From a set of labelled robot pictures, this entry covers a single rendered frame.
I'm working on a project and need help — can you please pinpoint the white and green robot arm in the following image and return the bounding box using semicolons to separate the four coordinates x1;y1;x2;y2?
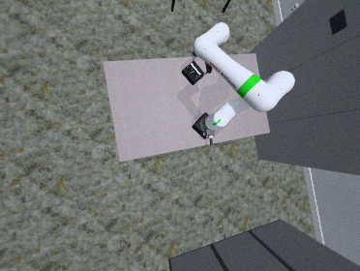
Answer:
194;22;295;145

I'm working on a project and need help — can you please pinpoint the black lighting desk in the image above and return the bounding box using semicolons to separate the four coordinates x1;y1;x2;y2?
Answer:
182;61;204;85

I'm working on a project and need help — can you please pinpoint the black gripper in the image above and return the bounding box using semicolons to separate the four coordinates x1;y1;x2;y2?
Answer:
192;52;212;76

